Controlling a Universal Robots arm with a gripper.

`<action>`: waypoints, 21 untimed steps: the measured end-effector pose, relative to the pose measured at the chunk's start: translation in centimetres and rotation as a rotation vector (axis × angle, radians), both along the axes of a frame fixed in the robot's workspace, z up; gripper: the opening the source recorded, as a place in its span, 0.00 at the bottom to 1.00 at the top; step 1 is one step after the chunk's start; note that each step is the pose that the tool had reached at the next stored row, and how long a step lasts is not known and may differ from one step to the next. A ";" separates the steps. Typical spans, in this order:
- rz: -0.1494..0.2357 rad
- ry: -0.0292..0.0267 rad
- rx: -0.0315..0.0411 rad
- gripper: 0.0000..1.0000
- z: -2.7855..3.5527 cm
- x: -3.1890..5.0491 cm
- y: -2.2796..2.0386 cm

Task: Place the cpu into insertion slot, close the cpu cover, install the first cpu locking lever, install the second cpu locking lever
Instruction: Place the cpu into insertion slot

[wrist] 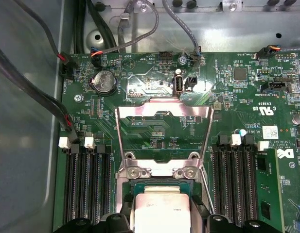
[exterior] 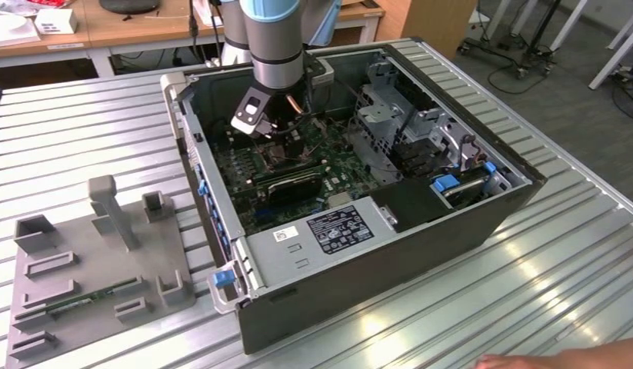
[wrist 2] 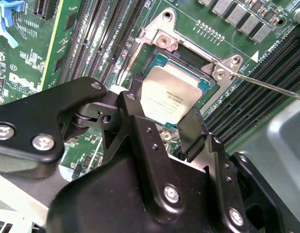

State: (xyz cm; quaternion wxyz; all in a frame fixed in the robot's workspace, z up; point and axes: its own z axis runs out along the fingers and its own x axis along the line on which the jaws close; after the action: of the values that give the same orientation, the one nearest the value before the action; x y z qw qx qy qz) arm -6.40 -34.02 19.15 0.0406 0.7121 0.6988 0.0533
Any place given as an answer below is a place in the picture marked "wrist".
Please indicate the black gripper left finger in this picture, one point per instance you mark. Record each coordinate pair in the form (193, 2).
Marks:
(115, 224)

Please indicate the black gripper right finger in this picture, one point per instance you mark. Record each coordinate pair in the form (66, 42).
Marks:
(203, 223)

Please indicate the metal locking lever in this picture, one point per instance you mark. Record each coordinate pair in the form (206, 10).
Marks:
(208, 191)

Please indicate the silver CPU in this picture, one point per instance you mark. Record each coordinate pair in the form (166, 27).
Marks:
(162, 208)

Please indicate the RAM slot with black clips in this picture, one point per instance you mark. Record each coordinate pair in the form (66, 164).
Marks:
(249, 189)
(82, 189)
(104, 184)
(219, 184)

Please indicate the RAM slot with white clips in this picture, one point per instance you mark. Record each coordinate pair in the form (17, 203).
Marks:
(93, 189)
(70, 189)
(233, 187)

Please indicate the green installed RAM stick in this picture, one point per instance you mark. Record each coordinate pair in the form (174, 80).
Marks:
(269, 189)

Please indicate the white label sticker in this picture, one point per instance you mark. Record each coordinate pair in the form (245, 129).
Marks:
(270, 131)

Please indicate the green motherboard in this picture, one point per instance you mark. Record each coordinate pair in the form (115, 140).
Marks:
(237, 97)

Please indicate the silver motherboard screw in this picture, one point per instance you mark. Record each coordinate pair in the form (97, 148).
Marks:
(182, 59)
(78, 97)

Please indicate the black PC case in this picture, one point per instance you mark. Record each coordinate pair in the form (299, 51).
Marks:
(23, 121)

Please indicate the internal USB port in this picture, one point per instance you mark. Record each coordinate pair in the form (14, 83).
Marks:
(178, 85)

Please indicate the round coin cell battery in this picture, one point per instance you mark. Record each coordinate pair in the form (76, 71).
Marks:
(104, 82)

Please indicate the black square chip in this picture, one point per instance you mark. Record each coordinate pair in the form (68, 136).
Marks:
(240, 74)

